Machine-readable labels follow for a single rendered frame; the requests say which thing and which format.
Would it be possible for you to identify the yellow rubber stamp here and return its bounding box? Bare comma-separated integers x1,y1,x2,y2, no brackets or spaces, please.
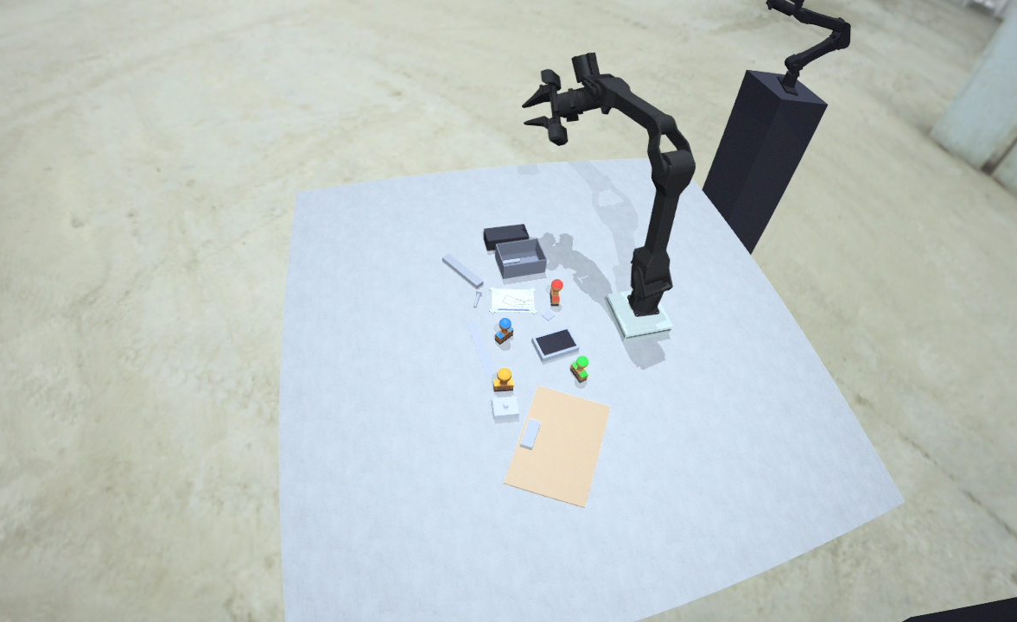
493,368,514,392

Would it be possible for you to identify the blue-handled rubber stamp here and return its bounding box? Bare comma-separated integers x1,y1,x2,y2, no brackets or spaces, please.
494,318,514,345

